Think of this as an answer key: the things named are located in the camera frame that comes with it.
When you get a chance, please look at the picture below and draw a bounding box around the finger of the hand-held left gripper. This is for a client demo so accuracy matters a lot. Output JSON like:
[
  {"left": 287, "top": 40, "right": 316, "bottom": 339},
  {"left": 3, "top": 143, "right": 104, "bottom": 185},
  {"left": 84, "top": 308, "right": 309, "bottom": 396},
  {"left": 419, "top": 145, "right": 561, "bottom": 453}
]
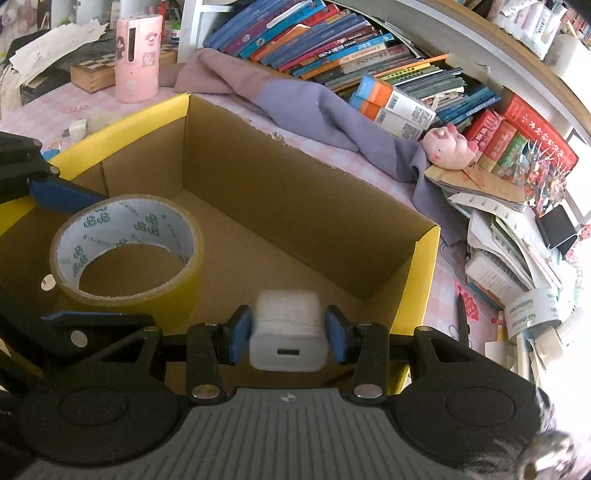
[
  {"left": 0, "top": 131, "right": 108, "bottom": 213},
  {"left": 0, "top": 277, "right": 156, "bottom": 366}
]

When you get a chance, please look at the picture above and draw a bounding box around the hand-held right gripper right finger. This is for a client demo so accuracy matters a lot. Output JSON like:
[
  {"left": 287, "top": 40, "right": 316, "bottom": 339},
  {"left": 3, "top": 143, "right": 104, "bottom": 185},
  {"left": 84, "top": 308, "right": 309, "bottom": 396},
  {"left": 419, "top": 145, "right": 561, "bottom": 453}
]
[{"left": 324, "top": 305, "right": 527, "bottom": 404}]

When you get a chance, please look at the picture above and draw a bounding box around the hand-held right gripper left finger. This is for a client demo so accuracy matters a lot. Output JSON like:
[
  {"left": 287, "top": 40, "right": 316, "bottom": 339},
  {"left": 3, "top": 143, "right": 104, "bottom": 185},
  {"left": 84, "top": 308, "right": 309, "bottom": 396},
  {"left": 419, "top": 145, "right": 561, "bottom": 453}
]
[{"left": 60, "top": 305, "right": 253, "bottom": 404}]

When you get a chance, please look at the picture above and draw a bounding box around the white charger adapter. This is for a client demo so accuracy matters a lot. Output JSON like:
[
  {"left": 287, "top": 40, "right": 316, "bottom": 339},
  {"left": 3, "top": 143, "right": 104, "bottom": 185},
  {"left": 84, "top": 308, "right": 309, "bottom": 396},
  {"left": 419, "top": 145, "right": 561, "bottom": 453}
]
[{"left": 248, "top": 289, "right": 328, "bottom": 372}]

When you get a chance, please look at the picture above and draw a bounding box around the yellow packing tape roll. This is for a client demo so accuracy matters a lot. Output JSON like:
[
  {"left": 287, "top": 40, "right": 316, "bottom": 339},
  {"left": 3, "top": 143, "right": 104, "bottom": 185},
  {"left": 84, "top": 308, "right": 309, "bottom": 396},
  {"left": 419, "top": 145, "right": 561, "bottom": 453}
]
[{"left": 48, "top": 194, "right": 206, "bottom": 334}]

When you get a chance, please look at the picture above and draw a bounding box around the yellow cardboard box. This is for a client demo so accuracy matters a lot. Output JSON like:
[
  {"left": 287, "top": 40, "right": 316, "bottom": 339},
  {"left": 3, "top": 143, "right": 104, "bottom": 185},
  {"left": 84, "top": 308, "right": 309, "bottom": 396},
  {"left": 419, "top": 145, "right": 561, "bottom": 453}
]
[{"left": 0, "top": 92, "right": 441, "bottom": 398}]

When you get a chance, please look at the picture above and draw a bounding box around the pink cylindrical container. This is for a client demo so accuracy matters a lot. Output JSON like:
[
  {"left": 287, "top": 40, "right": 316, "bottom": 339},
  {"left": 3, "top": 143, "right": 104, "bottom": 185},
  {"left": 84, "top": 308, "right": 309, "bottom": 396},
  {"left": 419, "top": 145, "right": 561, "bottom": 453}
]
[{"left": 115, "top": 14, "right": 164, "bottom": 104}]

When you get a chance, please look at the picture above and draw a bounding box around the wooden box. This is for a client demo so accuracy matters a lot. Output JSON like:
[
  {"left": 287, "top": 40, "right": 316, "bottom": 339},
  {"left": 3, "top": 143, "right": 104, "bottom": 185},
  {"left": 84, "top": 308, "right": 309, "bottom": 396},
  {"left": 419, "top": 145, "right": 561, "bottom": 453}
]
[{"left": 69, "top": 48, "right": 178, "bottom": 93}]

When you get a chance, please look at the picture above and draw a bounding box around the black pen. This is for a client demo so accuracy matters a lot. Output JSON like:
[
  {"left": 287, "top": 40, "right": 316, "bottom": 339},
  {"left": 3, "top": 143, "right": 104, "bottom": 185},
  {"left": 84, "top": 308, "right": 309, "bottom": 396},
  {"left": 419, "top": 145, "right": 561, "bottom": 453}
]
[{"left": 456, "top": 293, "right": 472, "bottom": 344}]

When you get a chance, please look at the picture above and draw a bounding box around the white crumpled paper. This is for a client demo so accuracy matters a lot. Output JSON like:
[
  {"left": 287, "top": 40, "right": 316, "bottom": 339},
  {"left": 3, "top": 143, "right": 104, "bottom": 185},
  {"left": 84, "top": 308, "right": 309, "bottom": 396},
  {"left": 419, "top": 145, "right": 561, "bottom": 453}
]
[{"left": 9, "top": 21, "right": 109, "bottom": 75}]

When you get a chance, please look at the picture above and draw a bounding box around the messy stack of papers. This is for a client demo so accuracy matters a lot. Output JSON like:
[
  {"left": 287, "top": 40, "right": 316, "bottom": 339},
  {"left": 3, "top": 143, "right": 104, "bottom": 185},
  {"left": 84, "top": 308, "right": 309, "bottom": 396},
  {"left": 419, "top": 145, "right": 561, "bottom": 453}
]
[{"left": 425, "top": 164, "right": 580, "bottom": 319}]

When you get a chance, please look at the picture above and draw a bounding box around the white printed paper roll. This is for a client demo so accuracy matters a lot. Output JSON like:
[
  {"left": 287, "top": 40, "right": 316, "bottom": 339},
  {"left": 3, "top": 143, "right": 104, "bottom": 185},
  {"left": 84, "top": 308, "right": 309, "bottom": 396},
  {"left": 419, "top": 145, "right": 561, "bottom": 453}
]
[{"left": 505, "top": 288, "right": 561, "bottom": 343}]

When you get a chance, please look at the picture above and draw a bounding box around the brown paper envelope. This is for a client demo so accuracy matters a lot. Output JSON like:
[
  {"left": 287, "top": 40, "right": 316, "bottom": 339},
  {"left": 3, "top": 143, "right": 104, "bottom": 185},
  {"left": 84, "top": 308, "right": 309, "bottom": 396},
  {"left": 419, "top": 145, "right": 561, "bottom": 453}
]
[{"left": 425, "top": 164, "right": 527, "bottom": 208}]

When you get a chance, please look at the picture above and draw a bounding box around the white bookshelf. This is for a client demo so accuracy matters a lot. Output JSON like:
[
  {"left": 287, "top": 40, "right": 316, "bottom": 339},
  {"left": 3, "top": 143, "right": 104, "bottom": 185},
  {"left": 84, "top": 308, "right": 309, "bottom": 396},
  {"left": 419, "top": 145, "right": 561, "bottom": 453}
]
[{"left": 178, "top": 0, "right": 591, "bottom": 153}]

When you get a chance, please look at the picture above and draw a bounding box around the pink plush pig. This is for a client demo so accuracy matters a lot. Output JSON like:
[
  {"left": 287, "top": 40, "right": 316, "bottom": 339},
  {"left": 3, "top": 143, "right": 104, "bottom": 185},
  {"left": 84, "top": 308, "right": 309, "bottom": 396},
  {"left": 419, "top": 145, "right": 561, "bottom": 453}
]
[{"left": 419, "top": 124, "right": 483, "bottom": 171}]

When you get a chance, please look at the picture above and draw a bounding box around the purple cloth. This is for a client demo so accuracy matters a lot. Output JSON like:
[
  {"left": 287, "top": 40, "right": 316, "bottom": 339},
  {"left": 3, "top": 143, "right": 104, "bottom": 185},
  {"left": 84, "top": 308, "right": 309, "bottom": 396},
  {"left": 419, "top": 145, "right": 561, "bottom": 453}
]
[{"left": 173, "top": 48, "right": 469, "bottom": 245}]

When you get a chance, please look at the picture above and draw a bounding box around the grey fluffy sleeve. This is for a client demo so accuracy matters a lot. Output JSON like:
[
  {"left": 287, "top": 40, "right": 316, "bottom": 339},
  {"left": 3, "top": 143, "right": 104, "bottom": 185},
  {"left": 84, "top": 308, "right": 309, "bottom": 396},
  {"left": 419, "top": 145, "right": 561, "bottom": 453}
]
[{"left": 462, "top": 388, "right": 591, "bottom": 480}]

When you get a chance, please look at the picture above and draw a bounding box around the black box device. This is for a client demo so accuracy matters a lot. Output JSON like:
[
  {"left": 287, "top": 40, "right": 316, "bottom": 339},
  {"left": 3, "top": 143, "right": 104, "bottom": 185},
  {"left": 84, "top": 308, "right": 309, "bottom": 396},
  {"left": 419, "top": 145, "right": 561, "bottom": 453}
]
[{"left": 536, "top": 203, "right": 580, "bottom": 257}]

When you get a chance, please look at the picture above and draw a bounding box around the small red book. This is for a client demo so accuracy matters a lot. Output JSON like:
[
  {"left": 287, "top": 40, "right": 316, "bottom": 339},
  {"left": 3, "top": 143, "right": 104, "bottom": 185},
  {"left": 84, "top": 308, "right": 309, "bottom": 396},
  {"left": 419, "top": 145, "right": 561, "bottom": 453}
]
[{"left": 464, "top": 108, "right": 504, "bottom": 153}]

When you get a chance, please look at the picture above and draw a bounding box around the colourful illustrated book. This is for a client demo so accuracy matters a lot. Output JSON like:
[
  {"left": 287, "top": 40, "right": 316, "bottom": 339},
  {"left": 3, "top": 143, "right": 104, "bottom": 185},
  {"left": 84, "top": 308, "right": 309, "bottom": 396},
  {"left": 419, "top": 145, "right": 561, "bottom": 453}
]
[{"left": 499, "top": 134, "right": 571, "bottom": 213}]

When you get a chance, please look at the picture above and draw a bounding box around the large red book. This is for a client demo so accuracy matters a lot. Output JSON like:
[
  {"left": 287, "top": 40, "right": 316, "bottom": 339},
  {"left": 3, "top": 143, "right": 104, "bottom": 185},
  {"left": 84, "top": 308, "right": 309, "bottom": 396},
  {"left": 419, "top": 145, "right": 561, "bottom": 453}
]
[{"left": 501, "top": 95, "right": 580, "bottom": 171}]

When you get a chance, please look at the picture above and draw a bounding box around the row of colourful books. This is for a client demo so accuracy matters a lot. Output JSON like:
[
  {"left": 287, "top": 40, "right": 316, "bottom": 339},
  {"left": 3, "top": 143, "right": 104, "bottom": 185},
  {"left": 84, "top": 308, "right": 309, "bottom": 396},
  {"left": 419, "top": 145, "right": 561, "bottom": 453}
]
[{"left": 203, "top": 0, "right": 502, "bottom": 134}]

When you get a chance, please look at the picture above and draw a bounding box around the white storage box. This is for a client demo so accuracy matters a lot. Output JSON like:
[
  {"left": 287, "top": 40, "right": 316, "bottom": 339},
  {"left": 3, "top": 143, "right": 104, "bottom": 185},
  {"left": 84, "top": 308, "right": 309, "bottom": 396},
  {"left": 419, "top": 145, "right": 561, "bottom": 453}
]
[{"left": 545, "top": 32, "right": 591, "bottom": 81}]

